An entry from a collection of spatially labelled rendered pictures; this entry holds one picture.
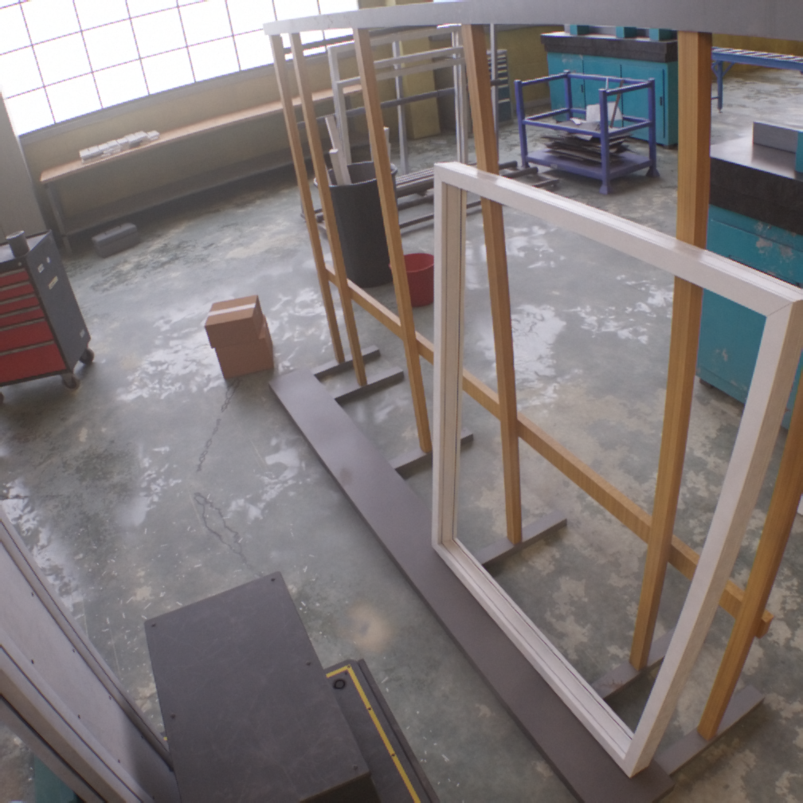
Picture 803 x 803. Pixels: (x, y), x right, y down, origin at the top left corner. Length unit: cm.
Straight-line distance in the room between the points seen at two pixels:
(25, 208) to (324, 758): 726
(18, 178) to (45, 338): 372
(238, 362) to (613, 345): 216
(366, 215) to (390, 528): 245
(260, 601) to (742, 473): 103
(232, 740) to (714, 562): 100
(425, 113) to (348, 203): 473
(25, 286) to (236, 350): 138
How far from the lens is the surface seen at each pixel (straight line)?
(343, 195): 453
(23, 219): 803
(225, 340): 398
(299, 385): 371
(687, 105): 129
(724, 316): 325
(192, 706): 143
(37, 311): 440
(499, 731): 222
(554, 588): 254
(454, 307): 207
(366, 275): 476
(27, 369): 464
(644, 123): 667
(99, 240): 715
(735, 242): 308
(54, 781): 164
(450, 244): 199
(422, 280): 432
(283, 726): 134
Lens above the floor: 197
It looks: 32 degrees down
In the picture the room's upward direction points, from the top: 10 degrees counter-clockwise
